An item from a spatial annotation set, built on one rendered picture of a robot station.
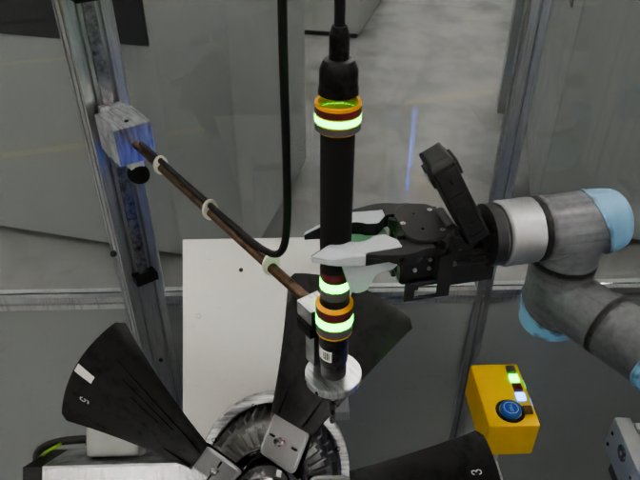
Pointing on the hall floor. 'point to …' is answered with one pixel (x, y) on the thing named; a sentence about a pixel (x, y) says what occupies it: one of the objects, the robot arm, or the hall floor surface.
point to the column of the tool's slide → (88, 90)
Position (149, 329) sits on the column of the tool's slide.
